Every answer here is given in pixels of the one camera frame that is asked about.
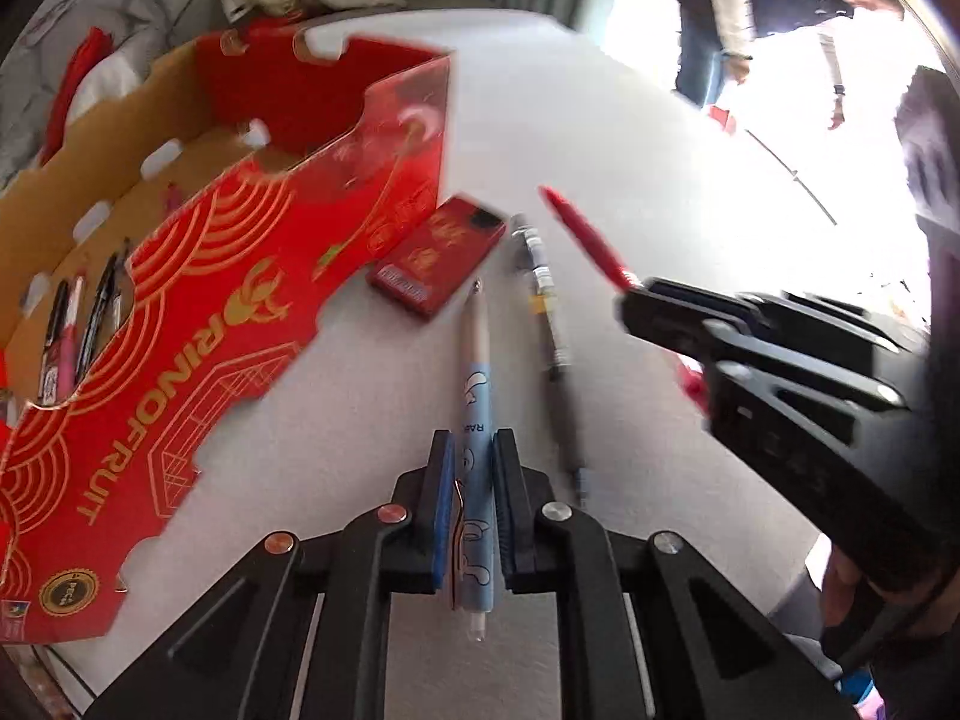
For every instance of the grey printed blanket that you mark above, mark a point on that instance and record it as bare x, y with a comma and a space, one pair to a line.
45, 52

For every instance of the person's right hand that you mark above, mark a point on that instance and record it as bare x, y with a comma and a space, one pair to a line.
840, 600

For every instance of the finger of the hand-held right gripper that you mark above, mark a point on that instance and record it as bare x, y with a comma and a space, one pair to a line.
697, 300
660, 319

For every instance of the white cloth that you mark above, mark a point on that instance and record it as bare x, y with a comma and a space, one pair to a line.
112, 86

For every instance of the small red box gold print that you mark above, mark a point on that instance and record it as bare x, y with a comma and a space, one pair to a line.
442, 255

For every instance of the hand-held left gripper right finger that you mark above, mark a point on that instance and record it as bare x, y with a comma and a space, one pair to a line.
504, 495

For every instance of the pink blue shoe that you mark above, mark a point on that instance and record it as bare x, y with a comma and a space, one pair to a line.
862, 697

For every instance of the blue white cartoon pen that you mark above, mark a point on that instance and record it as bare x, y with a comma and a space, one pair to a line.
474, 390

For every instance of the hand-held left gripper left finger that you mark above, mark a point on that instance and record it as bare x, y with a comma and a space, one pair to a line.
444, 495

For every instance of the sliding door frame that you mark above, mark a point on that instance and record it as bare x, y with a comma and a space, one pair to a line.
791, 176

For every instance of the black marker pen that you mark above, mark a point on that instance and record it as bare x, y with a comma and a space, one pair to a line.
97, 307

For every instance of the red cardboard fruit box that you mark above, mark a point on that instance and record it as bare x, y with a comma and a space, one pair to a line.
187, 360

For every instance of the red cloth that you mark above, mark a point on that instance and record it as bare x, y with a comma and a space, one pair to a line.
75, 90

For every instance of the clear black gel pen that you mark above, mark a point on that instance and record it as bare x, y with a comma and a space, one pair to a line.
551, 315

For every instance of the red plastic stool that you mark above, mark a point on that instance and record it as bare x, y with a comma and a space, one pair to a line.
721, 118

